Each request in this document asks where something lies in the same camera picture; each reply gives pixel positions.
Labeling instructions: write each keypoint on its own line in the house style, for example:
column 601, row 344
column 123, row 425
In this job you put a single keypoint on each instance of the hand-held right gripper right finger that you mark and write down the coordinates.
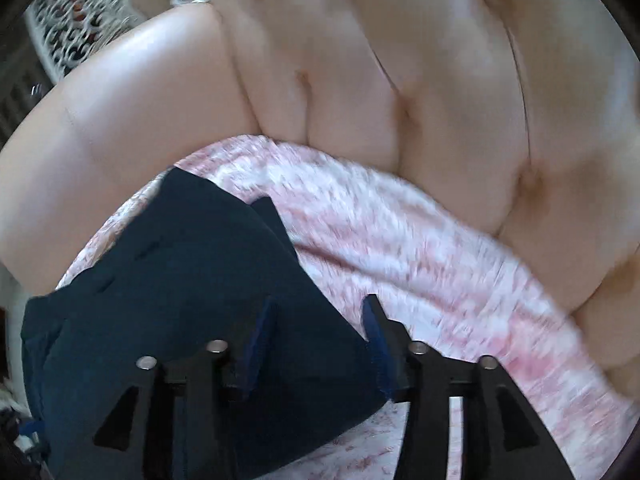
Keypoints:
column 380, row 355

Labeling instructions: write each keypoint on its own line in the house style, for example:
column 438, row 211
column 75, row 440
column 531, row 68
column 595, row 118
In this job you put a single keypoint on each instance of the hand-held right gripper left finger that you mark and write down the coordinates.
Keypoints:
column 255, row 350

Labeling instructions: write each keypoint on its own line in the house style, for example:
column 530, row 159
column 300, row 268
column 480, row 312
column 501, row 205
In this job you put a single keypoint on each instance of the pink floral blanket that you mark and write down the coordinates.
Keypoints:
column 400, row 235

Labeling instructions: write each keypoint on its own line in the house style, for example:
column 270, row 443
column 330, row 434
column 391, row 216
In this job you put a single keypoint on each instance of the dark blue sweatshirt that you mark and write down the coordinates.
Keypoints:
column 175, row 285

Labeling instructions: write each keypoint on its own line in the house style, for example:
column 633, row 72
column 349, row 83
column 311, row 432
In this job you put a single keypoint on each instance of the tufted beige leather sofa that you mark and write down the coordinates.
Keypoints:
column 400, row 60

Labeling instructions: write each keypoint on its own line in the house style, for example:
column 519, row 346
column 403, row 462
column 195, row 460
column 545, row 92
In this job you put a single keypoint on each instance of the white carved lattice screen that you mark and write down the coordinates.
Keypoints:
column 80, row 15

